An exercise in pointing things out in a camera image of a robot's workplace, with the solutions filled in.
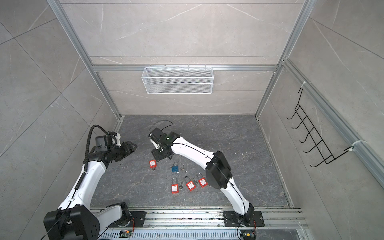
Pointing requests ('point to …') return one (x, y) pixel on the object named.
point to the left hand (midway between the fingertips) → (132, 144)
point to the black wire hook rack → (319, 143)
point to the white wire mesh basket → (177, 80)
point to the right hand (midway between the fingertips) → (158, 155)
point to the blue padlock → (175, 168)
